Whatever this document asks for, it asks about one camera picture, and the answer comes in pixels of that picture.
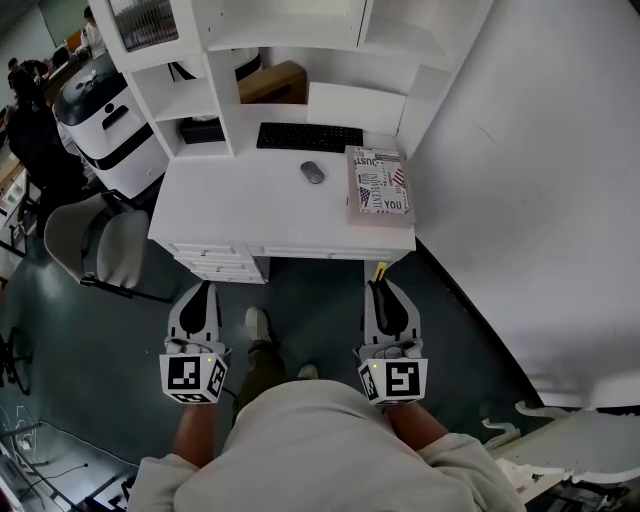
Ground grey padded chair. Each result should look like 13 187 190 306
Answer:
43 191 174 304

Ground person's left forearm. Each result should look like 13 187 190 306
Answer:
171 399 222 470

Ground white shelf unit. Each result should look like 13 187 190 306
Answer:
87 0 496 160

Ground printed cardboard box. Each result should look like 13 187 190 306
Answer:
344 145 417 229

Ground person's right forearm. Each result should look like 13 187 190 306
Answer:
383 399 450 454

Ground grey computer mouse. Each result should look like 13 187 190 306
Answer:
299 160 326 185

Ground black and white printed sheet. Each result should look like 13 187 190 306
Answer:
83 474 138 512

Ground black floor cable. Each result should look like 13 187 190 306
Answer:
28 461 91 497

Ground grey metal frame table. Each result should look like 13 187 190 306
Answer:
0 439 72 512

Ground person's left beige shoe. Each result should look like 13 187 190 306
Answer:
244 306 276 345

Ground white desk with drawers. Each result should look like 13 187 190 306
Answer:
147 117 418 285

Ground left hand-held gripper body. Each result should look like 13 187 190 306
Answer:
158 335 235 406

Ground white floor cable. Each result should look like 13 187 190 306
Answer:
0 403 42 454

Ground black office chair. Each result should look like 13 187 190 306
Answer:
3 98 87 202

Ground black keyboard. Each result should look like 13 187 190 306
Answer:
256 121 365 154

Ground black swivel chair base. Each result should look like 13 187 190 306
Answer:
0 326 35 397

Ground person's beige sweatshirt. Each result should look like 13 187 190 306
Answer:
127 378 527 512

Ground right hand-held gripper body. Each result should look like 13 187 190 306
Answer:
351 337 430 407

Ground person's dark trousers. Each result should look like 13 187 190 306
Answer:
233 338 290 416

